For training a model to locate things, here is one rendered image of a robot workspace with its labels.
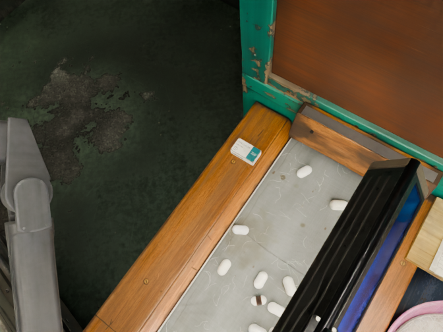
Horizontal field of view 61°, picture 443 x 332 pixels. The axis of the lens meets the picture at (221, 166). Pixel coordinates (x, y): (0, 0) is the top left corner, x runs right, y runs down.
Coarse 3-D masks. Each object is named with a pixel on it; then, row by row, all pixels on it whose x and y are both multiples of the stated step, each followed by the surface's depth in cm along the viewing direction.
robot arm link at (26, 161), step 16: (0, 128) 49; (16, 128) 50; (0, 144) 49; (16, 144) 50; (32, 144) 51; (0, 160) 49; (16, 160) 50; (32, 160) 51; (16, 176) 49; (32, 176) 50; (48, 176) 52; (0, 192) 54
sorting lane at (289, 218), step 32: (288, 160) 87; (320, 160) 87; (256, 192) 85; (288, 192) 84; (320, 192) 84; (352, 192) 83; (256, 224) 82; (288, 224) 81; (320, 224) 81; (224, 256) 80; (256, 256) 79; (288, 256) 79; (192, 288) 78; (224, 288) 77; (192, 320) 75; (224, 320) 75; (256, 320) 74
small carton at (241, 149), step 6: (240, 138) 85; (234, 144) 85; (240, 144) 85; (246, 144) 85; (234, 150) 84; (240, 150) 84; (246, 150) 84; (252, 150) 84; (258, 150) 84; (240, 156) 84; (246, 156) 84; (252, 156) 83; (258, 156) 85; (252, 162) 83
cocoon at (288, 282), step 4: (288, 276) 76; (284, 280) 75; (288, 280) 75; (292, 280) 75; (284, 284) 75; (288, 284) 75; (292, 284) 75; (288, 288) 74; (292, 288) 74; (288, 292) 74; (292, 292) 74
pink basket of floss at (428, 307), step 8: (424, 304) 71; (432, 304) 71; (440, 304) 71; (408, 312) 70; (416, 312) 72; (424, 312) 74; (432, 312) 74; (440, 312) 74; (400, 320) 70; (408, 320) 75; (392, 328) 70
